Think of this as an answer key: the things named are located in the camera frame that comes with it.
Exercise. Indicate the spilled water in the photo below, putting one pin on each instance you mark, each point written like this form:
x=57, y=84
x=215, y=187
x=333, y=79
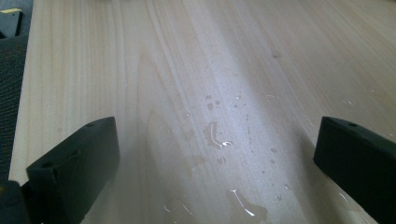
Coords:
x=213, y=137

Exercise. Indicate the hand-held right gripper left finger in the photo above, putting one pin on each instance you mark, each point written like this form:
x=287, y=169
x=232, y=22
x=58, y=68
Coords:
x=74, y=161

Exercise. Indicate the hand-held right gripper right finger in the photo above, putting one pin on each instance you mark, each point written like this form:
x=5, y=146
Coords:
x=358, y=161

